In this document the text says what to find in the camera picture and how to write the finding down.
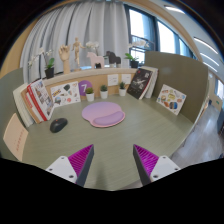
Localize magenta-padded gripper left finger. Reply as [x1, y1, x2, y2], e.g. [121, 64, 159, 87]
[45, 143, 95, 188]

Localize white sticker sheet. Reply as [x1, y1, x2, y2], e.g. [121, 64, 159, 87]
[49, 80, 82, 108]

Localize window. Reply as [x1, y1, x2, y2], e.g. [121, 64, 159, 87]
[124, 3, 198, 66]

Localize wooden hand model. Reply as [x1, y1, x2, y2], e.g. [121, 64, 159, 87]
[58, 44, 72, 75]

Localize pink horse figurine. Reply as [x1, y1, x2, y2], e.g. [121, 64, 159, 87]
[86, 51, 105, 70]

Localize peach paper card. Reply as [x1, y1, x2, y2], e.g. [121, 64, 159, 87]
[2, 112, 30, 163]

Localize ceiling lights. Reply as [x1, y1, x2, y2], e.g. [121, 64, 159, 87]
[163, 4, 221, 73]

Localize wooden backboard with ledge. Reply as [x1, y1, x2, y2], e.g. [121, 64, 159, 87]
[41, 67, 139, 101]

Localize green desk partition panel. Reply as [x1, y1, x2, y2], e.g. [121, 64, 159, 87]
[143, 50, 210, 124]
[0, 67, 26, 158]

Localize succulent in white pot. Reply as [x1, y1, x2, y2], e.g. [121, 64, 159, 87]
[99, 84, 109, 100]
[84, 86, 96, 102]
[118, 81, 128, 98]

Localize purple round number sign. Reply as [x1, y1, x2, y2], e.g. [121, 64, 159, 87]
[78, 79, 94, 97]

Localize colourful food sticker card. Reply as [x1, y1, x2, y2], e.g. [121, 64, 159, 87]
[156, 83, 188, 116]

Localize red-spined photo cover book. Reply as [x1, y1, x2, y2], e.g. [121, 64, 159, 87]
[26, 78, 55, 122]

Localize black cover book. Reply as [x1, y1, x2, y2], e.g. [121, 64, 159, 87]
[126, 67, 154, 100]

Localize black horse figurine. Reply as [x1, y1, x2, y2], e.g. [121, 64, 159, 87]
[103, 50, 122, 69]

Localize black computer mouse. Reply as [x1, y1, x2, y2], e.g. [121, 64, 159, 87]
[49, 117, 69, 134]

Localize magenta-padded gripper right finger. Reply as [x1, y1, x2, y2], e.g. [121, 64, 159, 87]
[132, 143, 182, 187]

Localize purple round mouse pad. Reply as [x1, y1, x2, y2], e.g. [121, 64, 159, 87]
[81, 101, 126, 128]

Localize white wall socket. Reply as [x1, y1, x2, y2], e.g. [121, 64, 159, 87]
[107, 73, 120, 87]

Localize brown kraft book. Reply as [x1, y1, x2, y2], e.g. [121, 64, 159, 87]
[20, 87, 41, 125]

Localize grey pleated curtain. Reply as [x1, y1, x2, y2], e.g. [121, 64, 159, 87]
[19, 0, 129, 84]

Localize white red-striped book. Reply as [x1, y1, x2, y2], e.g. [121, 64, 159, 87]
[24, 91, 43, 123]

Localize wooden mannequin figure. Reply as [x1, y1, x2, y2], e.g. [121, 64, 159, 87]
[70, 37, 87, 72]

